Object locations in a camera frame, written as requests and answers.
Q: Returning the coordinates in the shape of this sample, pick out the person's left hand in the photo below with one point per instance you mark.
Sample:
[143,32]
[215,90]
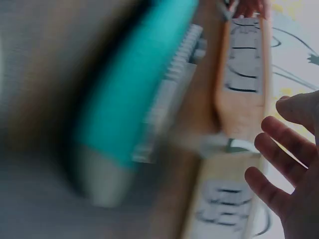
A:
[249,7]

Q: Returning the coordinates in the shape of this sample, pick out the person's right hand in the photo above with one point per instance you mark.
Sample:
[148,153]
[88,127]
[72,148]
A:
[302,179]

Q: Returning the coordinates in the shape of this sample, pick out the person's left fingers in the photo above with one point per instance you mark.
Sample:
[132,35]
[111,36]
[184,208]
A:
[249,8]

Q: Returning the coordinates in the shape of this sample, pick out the long labelled cardboard box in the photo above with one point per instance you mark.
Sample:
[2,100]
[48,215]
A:
[245,62]

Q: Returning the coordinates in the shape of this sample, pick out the white ridged plastic piece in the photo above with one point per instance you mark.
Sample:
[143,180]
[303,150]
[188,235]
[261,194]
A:
[172,79]

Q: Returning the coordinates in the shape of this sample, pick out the short labelled cardboard box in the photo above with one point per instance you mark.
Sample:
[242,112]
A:
[224,199]

